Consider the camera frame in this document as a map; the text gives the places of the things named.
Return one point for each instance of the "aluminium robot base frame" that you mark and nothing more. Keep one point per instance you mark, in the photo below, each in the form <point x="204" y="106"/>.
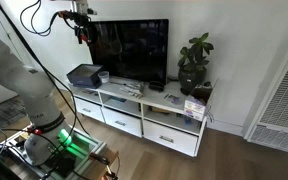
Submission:
<point x="84" y="146"/>

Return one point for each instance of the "small purple booklet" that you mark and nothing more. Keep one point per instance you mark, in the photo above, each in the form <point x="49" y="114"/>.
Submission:
<point x="172" y="98"/>

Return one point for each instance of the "black band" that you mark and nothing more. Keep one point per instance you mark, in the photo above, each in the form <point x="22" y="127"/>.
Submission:
<point x="156" y="86"/>

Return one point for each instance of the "red sparkly hat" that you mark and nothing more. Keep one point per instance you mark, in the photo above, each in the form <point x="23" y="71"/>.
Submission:
<point x="90" y="38"/>

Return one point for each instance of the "white TV stand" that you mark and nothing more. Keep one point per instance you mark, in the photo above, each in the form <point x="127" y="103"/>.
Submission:
<point x="157" y="100"/>

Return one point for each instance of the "wide white drawer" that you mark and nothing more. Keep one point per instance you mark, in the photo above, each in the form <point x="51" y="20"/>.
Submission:
<point x="169" y="138"/>

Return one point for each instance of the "cardboard box with purple label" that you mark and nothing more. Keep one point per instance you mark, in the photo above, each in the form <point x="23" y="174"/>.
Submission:
<point x="195" y="106"/>

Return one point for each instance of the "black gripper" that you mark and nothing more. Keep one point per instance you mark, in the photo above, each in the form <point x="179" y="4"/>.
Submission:
<point x="81" y="19"/>

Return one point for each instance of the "striped towel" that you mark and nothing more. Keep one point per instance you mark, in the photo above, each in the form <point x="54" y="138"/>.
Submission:
<point x="132" y="87"/>

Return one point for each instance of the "medium white drawer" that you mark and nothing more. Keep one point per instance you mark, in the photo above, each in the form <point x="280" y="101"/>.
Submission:
<point x="121" y="122"/>

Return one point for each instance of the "clear plastic cup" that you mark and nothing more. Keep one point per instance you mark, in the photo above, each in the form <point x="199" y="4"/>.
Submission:
<point x="103" y="77"/>

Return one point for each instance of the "narrow white drawer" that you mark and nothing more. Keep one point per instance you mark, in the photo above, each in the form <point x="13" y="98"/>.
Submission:
<point x="89" y="110"/>

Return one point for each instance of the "gray patterned rug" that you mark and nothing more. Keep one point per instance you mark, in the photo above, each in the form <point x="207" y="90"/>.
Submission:
<point x="4" y="111"/>

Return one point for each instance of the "black flat screen television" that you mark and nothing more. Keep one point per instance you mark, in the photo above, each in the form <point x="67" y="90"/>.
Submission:
<point x="134" y="50"/>

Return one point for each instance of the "white wall vent grille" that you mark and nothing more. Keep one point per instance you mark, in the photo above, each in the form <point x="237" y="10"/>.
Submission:
<point x="284" y="106"/>

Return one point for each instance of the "dark blue shoebox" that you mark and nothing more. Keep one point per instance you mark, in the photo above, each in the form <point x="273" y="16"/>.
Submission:
<point x="84" y="76"/>

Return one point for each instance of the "green leafy plant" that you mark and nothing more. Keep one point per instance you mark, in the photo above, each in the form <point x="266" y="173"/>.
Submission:
<point x="195" y="53"/>

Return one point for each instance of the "dark plant pot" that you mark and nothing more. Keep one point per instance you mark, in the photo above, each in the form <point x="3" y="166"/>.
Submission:
<point x="190" y="81"/>

